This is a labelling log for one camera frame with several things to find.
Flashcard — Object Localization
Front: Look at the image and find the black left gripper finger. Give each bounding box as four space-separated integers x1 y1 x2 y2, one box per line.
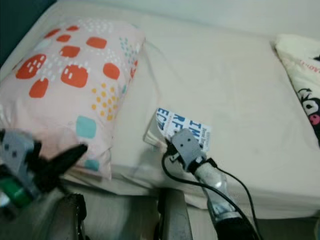
49 144 88 173

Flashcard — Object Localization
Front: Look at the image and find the blue and white book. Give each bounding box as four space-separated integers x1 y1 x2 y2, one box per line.
144 106 212 153

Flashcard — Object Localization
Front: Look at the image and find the cream cartoon print blanket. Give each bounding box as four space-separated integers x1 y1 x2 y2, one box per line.
275 33 320 148

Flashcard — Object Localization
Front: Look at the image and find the pink pillow with orange spots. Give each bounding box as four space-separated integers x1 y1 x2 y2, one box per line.
0 19 146 181

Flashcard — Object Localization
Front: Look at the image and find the grey right robot leg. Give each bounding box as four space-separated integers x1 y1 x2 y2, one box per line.
157 187 196 240

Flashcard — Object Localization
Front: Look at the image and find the cream sheeted mattress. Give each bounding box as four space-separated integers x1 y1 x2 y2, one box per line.
0 0 320 221

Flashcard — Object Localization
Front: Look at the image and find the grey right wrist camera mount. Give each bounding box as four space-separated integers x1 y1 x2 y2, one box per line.
167 128 201 173

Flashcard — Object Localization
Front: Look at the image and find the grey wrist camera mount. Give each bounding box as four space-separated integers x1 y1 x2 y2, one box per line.
2 131 38 173
167 128 201 173

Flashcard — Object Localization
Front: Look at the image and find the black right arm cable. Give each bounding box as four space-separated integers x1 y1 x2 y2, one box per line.
161 152 263 240

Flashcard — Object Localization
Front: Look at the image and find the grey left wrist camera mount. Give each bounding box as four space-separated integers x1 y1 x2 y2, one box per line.
2 131 38 173

